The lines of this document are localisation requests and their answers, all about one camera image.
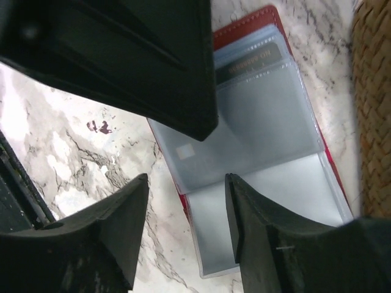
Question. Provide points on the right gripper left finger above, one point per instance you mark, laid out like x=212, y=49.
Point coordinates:
x=93, y=250

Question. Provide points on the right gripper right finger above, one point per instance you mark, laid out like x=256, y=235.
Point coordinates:
x=278, y=250

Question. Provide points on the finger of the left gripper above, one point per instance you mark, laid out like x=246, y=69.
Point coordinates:
x=151, y=58

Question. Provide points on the red leather card holder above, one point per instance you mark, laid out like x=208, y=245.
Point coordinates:
x=267, y=134

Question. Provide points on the dark credit card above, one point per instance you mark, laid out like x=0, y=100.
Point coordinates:
x=252, y=60

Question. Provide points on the woven bamboo organizer tray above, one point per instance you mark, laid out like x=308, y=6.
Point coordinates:
x=371, y=76

